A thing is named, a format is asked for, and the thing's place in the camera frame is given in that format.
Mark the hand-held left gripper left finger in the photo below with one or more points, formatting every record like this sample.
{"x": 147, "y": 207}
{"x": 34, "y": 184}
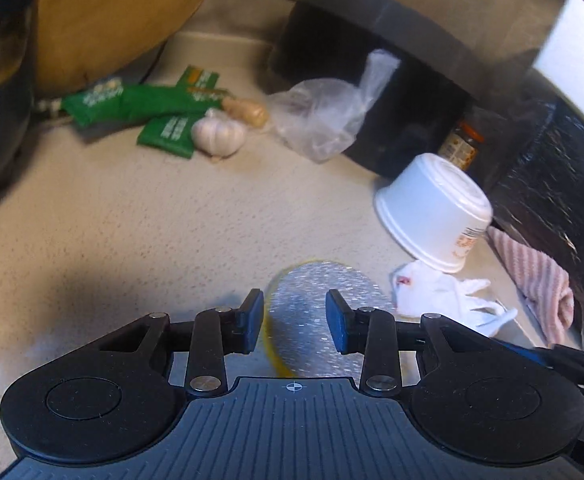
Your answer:
{"x": 252, "y": 321}

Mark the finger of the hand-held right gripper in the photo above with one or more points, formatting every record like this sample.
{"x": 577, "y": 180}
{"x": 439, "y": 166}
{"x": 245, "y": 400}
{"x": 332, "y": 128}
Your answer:
{"x": 562, "y": 362}

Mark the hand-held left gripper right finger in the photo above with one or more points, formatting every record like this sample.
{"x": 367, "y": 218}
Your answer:
{"x": 336, "y": 321}

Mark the silver scouring pad yellow rim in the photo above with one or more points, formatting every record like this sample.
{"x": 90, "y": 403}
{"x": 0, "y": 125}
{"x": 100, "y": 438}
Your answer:
{"x": 312, "y": 310}

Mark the green packet with orange label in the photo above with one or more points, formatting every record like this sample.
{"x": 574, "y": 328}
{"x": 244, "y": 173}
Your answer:
{"x": 162, "y": 100}

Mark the pink striped towel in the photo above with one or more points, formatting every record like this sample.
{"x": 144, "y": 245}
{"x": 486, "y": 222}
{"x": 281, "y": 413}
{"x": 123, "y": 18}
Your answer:
{"x": 537, "y": 280}

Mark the white disposable glove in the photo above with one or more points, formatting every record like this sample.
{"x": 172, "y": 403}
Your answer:
{"x": 437, "y": 295}

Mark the white paper bowl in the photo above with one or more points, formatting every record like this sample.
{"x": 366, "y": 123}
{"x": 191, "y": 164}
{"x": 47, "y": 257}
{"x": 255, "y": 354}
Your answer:
{"x": 432, "y": 205}

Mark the black plastic bag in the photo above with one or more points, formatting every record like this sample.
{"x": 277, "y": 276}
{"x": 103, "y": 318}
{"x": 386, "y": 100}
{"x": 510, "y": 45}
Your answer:
{"x": 557, "y": 185}

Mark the garlic bulb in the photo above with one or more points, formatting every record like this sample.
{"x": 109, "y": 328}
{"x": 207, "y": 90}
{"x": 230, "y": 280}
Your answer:
{"x": 217, "y": 132}

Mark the clear plastic bag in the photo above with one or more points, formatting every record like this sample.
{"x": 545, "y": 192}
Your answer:
{"x": 322, "y": 115}

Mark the piece of ginger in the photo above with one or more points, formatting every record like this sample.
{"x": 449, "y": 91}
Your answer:
{"x": 247, "y": 112}

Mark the glass jar of pickles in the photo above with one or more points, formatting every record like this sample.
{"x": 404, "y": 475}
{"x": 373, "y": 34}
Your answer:
{"x": 462, "y": 147}

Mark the dark grey countertop appliance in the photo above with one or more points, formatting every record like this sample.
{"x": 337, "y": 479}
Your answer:
{"x": 362, "y": 25}

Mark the white range hood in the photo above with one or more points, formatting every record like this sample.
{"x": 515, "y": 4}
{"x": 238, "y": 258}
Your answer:
{"x": 582, "y": 45}

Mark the round wooden cutting board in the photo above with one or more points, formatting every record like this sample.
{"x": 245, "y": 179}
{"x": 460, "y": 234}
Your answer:
{"x": 112, "y": 15}

